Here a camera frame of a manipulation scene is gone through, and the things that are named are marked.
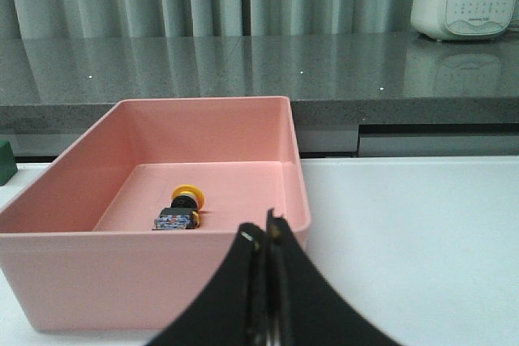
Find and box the pink plastic bin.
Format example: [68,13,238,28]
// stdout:
[1,96,311,331]

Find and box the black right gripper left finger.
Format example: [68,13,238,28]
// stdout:
[148,223,268,345]

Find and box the yellow push button switch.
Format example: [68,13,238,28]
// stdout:
[152,184,204,231]

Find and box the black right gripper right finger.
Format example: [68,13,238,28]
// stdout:
[266,209,398,345]

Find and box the grey stone counter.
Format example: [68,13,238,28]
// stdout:
[0,32,519,157]

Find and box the green cube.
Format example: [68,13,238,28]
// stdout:
[0,139,18,186]

